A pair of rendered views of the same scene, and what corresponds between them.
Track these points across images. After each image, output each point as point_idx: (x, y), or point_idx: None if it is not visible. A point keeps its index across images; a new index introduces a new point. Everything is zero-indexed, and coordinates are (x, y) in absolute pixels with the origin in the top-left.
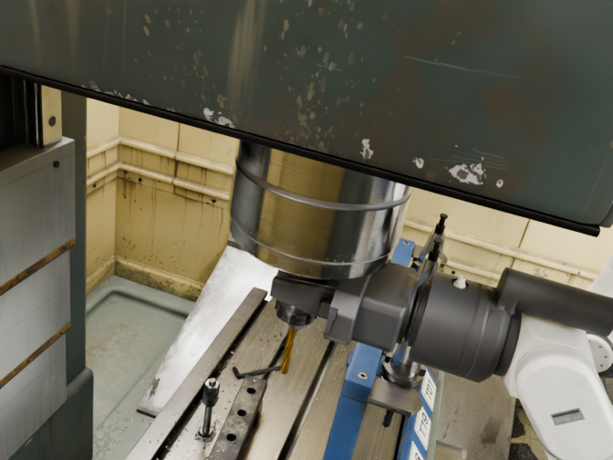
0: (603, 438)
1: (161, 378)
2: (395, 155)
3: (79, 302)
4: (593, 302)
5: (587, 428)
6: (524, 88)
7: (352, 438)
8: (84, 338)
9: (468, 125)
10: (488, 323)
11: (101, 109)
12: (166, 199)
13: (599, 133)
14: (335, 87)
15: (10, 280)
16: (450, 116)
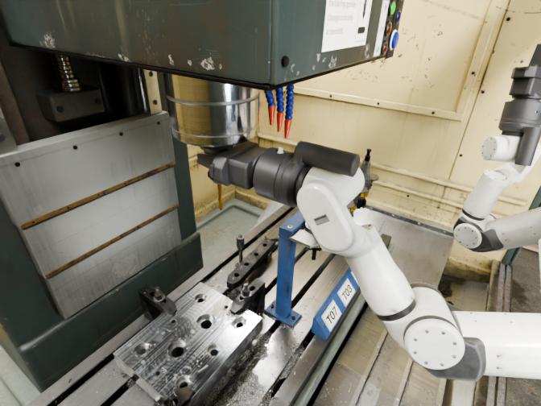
0: (340, 233)
1: None
2: (180, 60)
3: (188, 197)
4: (340, 155)
5: (332, 226)
6: (214, 7)
7: (287, 261)
8: (193, 216)
9: (200, 36)
10: (285, 169)
11: None
12: None
13: (249, 26)
14: (152, 29)
15: (138, 176)
16: (192, 33)
